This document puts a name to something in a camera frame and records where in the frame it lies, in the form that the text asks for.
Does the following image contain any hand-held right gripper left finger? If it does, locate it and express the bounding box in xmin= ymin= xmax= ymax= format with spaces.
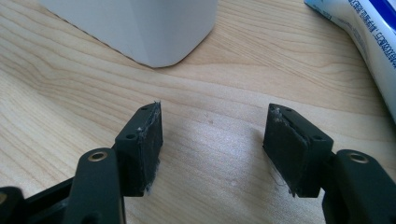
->
xmin=113 ymin=101 xmax=164 ymax=198

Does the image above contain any white and blue toothpaste tube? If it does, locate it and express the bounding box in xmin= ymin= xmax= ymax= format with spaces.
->
xmin=303 ymin=0 xmax=396 ymax=126

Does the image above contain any grey plastic storage box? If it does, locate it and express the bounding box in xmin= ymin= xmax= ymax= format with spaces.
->
xmin=38 ymin=0 xmax=219 ymax=69

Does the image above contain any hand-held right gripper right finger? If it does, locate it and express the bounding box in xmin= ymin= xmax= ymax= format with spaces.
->
xmin=262 ymin=103 xmax=335 ymax=199

